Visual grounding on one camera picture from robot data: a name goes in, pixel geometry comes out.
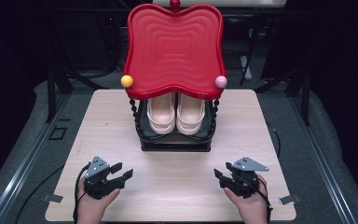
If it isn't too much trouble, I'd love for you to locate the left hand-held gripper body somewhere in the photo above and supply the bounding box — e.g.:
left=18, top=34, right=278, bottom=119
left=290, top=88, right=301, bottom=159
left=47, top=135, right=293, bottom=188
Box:
left=83, top=156, right=127, bottom=201

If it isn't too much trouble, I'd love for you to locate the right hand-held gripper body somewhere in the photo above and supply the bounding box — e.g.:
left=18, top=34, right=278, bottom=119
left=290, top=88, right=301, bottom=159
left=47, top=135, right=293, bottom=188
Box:
left=223, top=156, right=270, bottom=200

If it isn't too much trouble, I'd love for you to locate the cream clog shoe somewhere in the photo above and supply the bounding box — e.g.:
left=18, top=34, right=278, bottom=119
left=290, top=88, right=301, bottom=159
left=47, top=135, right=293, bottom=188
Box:
left=146, top=92, right=177, bottom=135
left=175, top=92, right=206, bottom=136

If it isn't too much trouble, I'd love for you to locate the red and black shoe rack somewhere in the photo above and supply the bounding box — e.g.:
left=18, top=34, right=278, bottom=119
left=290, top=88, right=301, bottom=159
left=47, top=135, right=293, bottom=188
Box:
left=120, top=0, right=228, bottom=153

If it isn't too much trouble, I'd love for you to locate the person's right hand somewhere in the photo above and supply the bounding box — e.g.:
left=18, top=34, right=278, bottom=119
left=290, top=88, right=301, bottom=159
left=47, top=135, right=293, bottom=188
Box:
left=223, top=173, right=270, bottom=224

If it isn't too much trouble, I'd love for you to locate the person's left hand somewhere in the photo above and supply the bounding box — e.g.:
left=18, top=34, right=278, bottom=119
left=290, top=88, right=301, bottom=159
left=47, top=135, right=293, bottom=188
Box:
left=76, top=176, right=121, bottom=224

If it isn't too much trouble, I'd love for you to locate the white stand leg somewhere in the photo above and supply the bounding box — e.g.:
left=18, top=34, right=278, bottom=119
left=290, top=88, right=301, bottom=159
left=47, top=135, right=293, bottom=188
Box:
left=240, top=55, right=254, bottom=87

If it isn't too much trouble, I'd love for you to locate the black metal stand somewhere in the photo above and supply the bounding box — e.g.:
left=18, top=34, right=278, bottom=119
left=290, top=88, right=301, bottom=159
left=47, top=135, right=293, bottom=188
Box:
left=255, top=68, right=312, bottom=127
left=45, top=66, right=110, bottom=124

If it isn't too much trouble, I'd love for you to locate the light background table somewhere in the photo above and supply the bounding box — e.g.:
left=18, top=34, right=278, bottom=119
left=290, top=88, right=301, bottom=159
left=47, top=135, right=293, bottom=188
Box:
left=152, top=0, right=289, bottom=9

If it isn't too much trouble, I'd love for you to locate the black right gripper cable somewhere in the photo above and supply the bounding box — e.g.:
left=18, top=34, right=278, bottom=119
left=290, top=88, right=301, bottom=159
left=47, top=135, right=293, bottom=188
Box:
left=255, top=182, right=274, bottom=224

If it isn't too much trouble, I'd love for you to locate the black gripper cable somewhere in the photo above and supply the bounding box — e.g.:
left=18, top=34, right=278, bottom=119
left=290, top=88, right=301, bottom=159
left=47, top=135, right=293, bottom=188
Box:
left=72, top=163, right=91, bottom=224
left=255, top=182, right=274, bottom=224

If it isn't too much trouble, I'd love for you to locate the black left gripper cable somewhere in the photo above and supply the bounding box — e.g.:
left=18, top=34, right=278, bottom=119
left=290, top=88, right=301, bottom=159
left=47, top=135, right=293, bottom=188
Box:
left=72, top=163, right=91, bottom=224

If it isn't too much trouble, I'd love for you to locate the grey table edge bracket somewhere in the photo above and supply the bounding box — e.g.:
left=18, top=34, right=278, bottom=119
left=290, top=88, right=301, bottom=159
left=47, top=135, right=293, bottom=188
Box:
left=278, top=193, right=302, bottom=206

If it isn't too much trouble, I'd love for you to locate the thin black cable by table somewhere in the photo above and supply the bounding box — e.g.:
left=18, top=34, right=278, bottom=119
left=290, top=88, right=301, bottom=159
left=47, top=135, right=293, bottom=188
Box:
left=265, top=121, right=282, bottom=161

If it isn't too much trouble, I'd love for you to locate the black cable on floor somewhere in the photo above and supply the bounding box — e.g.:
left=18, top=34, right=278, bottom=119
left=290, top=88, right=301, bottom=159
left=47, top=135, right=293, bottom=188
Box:
left=13, top=164, right=65, bottom=224

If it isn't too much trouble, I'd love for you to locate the grey metal floor rail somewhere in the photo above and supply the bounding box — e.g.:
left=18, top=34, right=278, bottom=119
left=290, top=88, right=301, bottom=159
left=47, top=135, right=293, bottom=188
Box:
left=288, top=92, right=358, bottom=224
left=0, top=92, right=73, bottom=224

